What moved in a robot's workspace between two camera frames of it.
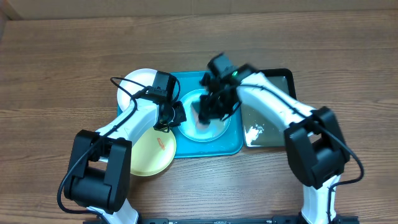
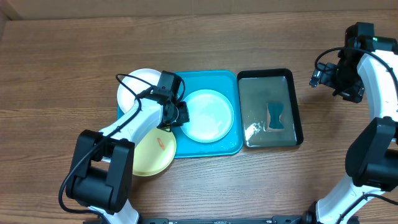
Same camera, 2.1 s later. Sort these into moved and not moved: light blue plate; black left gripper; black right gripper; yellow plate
Moved: black right gripper
Not moved: light blue plate; yellow plate; black left gripper
